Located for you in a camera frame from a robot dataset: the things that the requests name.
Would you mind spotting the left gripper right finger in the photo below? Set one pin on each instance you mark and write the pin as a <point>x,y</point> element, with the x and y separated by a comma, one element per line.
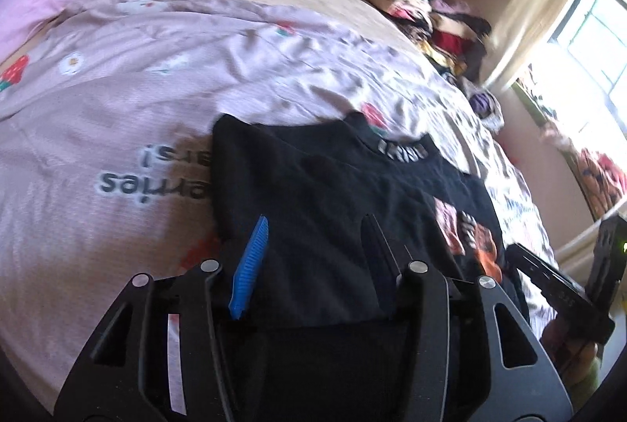
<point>386,260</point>

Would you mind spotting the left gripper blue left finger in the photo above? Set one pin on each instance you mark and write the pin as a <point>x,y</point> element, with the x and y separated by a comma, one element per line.
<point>248,268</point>

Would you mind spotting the black sweatshirt with orange cuffs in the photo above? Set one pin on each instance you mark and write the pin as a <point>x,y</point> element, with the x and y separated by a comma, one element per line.
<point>314,344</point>

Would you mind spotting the clothes on window sill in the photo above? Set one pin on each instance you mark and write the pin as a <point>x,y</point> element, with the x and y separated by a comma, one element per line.
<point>601,181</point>

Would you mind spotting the pile of folded clothes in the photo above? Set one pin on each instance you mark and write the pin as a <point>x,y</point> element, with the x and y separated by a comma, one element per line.
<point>447,32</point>

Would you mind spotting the person's right hand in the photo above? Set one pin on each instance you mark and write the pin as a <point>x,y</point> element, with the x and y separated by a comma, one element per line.
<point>575,359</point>

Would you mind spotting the black box device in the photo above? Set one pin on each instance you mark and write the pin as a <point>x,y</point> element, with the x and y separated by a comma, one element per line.
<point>609,262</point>

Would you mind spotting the floral bag with purple cloth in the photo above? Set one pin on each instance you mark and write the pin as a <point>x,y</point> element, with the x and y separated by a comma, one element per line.
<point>487,108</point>

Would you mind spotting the lilac strawberry print duvet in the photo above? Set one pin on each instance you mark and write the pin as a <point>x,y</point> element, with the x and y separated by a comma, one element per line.
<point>105,143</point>

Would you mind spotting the window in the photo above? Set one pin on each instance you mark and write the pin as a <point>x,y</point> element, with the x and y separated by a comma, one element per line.
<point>578,78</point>

